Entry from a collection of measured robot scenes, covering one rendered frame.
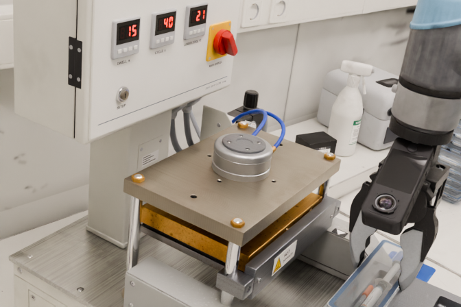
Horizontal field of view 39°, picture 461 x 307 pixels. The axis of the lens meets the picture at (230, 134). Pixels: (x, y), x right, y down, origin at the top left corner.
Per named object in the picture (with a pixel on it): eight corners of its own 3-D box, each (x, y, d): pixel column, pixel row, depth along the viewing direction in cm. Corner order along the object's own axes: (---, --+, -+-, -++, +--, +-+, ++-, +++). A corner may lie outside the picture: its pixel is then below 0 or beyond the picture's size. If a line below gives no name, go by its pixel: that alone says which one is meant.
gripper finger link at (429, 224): (438, 260, 77) (439, 190, 74) (434, 265, 75) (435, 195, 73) (399, 252, 79) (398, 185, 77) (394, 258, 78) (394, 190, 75)
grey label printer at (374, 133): (312, 122, 192) (322, 67, 185) (356, 112, 204) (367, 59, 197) (378, 155, 175) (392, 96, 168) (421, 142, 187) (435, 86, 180)
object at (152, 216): (138, 231, 87) (143, 168, 83) (228, 177, 105) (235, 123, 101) (246, 284, 79) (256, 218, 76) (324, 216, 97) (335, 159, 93)
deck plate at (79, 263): (8, 260, 94) (8, 255, 93) (160, 179, 121) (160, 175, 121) (283, 424, 73) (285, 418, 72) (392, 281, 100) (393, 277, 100)
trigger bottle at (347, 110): (322, 153, 172) (339, 63, 162) (326, 141, 179) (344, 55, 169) (354, 160, 170) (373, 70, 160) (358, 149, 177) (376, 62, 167)
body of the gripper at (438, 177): (441, 208, 81) (466, 120, 76) (420, 236, 74) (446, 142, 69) (383, 187, 85) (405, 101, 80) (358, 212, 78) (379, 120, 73)
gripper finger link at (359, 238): (370, 254, 87) (401, 202, 82) (353, 274, 82) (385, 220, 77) (351, 240, 88) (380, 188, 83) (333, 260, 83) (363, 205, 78)
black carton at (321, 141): (291, 158, 167) (296, 134, 164) (318, 154, 171) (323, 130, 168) (305, 168, 162) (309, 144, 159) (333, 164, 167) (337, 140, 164)
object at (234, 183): (85, 221, 88) (88, 134, 83) (214, 152, 112) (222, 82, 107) (234, 297, 77) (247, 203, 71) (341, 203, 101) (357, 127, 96)
